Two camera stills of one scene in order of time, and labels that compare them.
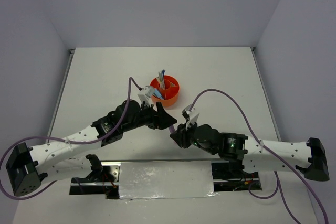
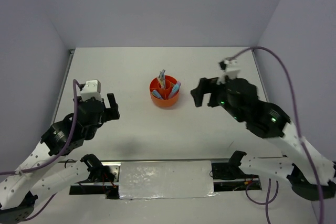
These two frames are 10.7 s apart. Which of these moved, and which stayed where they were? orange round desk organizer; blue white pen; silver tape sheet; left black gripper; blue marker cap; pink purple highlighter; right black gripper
Moved: pink purple highlighter; left black gripper; right black gripper
Stayed: blue marker cap; silver tape sheet; orange round desk organizer; blue white pen
